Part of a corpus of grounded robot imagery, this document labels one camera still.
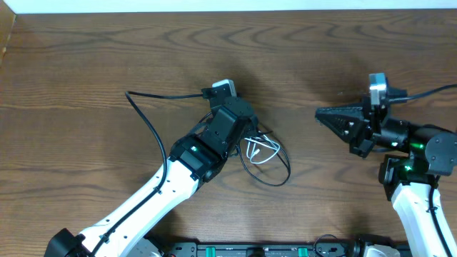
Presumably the long black usb cable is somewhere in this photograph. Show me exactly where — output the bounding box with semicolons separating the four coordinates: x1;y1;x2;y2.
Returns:
236;123;291;187

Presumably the camera black cable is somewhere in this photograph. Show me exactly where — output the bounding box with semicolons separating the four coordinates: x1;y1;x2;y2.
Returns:
387;84;457;257
91;91;204;257

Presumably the left camera black cable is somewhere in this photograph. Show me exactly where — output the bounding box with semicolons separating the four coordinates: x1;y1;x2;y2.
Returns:
91;91;204;257

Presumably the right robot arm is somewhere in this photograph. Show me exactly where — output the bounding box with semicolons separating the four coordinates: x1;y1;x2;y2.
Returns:
315;96;456;256

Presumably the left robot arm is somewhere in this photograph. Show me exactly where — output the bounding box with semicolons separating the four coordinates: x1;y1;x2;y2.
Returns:
45;96;257;256

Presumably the white usb cable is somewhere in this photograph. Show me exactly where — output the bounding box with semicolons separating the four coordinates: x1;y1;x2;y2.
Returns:
243;134;281;165

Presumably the right camera black cable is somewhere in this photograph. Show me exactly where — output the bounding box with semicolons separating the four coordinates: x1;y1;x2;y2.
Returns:
387;84;457;257

